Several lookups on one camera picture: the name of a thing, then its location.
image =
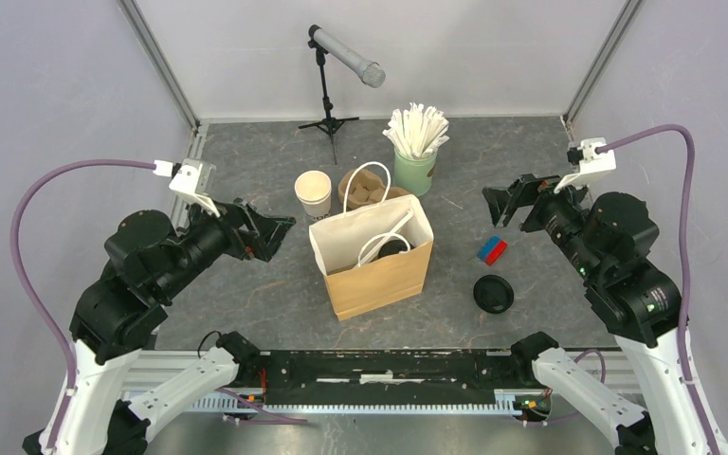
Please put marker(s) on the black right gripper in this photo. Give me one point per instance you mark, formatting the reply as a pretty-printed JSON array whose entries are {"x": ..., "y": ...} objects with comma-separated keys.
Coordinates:
[{"x": 503, "y": 200}]

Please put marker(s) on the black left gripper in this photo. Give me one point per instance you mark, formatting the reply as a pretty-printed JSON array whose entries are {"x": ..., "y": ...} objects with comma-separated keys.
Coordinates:
[{"x": 250, "y": 240}]

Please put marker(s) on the white paper cup printed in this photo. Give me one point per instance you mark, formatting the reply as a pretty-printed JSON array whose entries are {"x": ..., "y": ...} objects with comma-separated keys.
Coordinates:
[{"x": 313, "y": 189}]

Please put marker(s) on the white straw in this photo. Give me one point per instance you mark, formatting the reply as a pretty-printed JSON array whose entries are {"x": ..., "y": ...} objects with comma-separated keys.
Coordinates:
[{"x": 375, "y": 244}]

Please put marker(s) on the black plastic cup lid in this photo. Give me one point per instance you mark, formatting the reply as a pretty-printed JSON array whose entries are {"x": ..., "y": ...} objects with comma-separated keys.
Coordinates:
[{"x": 393, "y": 247}]

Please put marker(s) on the brown paper bag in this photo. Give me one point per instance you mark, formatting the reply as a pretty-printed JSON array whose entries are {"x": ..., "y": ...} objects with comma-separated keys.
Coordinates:
[{"x": 336, "y": 241}]

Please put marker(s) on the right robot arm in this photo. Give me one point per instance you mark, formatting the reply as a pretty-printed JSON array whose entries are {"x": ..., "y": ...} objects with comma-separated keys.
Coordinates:
[{"x": 607, "y": 244}]

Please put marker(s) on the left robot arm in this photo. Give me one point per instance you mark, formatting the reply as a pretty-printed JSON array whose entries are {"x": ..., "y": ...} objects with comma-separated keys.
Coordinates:
[{"x": 149, "y": 264}]

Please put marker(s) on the red toy brick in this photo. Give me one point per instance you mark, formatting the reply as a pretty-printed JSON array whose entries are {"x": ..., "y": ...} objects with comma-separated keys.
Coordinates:
[{"x": 495, "y": 252}]

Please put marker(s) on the blue toy brick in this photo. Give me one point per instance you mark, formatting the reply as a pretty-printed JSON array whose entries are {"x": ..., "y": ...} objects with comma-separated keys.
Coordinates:
[{"x": 487, "y": 246}]

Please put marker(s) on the brown pulp cup carrier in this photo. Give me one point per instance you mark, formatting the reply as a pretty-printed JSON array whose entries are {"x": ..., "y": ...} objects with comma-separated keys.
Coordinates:
[{"x": 364, "y": 189}]

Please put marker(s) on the black microphone stand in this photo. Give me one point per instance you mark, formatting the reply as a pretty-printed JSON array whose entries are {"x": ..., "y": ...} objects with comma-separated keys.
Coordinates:
[{"x": 329, "y": 125}]

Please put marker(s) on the grey microphone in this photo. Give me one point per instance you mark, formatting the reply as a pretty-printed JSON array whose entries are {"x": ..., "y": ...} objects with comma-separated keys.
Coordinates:
[{"x": 369, "y": 72}]

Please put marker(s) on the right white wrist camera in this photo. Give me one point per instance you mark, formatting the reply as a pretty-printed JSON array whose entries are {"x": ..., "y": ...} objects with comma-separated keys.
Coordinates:
[{"x": 590, "y": 164}]

